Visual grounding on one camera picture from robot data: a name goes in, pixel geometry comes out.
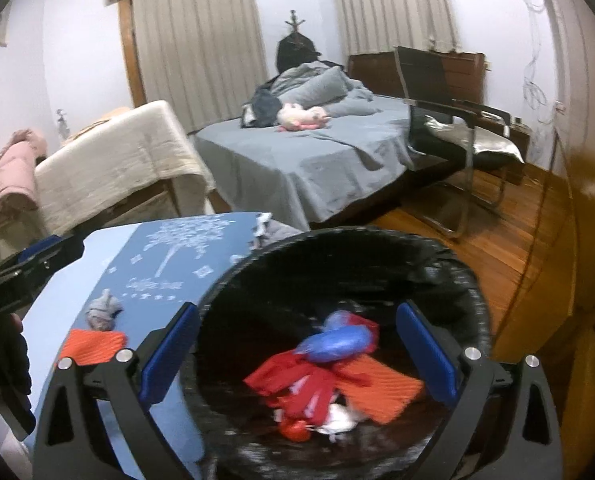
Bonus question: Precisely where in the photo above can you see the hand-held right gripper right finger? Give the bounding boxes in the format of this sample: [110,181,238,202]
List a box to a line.
[395,301,563,480]

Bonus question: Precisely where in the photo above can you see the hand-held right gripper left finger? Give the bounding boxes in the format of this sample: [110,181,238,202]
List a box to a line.
[32,301,213,480]

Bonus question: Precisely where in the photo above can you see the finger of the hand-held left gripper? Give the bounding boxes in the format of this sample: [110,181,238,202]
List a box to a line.
[0,234,86,283]

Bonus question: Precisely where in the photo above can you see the orange ribbed cloth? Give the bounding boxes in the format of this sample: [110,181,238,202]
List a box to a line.
[58,329,128,366]
[335,355,425,423]

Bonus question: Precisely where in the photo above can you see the black trash bin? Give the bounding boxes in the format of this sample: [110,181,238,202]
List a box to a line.
[180,227,493,480]

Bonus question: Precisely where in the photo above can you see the blue plastic bag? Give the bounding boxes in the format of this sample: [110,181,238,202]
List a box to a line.
[295,310,381,363]

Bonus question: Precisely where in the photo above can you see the person's left forearm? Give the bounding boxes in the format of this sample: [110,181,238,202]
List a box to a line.
[0,312,36,436]

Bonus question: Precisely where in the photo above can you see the grey crumpled rag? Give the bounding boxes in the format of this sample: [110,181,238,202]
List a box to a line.
[85,287,126,332]

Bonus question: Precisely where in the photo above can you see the pink jacket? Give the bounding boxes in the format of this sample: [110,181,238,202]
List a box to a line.
[0,129,48,241]

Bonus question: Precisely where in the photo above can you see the blue tree-print tablecloth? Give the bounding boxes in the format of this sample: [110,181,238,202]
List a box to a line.
[20,212,278,480]

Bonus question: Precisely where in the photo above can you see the white crumpled tissue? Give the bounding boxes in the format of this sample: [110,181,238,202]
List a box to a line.
[272,402,355,441]

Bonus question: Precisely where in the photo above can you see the beige towel covered chair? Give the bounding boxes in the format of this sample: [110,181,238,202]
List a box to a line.
[35,100,216,236]

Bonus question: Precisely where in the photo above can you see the grey patterned cloth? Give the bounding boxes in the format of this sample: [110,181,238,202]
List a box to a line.
[250,212,303,251]

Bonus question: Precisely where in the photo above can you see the silver cushion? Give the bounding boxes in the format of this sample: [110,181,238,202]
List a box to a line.
[424,115,525,163]

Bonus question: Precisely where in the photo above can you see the wooden wardrobe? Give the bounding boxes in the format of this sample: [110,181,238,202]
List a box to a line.
[492,0,595,401]

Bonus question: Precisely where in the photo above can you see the bed with grey sheet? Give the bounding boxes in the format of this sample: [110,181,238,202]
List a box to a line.
[195,95,478,231]

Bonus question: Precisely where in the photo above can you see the beige curtain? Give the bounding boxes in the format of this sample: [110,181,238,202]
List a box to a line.
[130,0,271,133]
[332,0,458,56]

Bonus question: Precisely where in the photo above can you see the dark folded clothes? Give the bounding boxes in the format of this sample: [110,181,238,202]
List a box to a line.
[242,87,283,128]

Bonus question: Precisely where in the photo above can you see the pink plush toy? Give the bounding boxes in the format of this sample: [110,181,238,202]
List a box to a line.
[276,102,332,133]

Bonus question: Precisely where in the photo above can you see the wooden headboard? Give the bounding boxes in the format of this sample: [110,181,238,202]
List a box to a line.
[347,51,488,106]

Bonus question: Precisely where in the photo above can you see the black cantilever chair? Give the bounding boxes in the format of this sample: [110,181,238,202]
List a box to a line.
[393,46,525,238]

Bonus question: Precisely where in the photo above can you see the grey duvet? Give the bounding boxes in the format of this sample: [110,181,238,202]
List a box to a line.
[270,60,378,116]

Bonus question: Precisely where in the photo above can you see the black coat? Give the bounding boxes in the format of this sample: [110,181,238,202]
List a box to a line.
[276,32,323,73]

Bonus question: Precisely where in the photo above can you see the wooden window frame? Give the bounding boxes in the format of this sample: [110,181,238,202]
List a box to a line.
[108,0,266,111]

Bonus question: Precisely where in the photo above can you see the hanging wall cables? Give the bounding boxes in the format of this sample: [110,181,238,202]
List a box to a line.
[512,0,563,126]

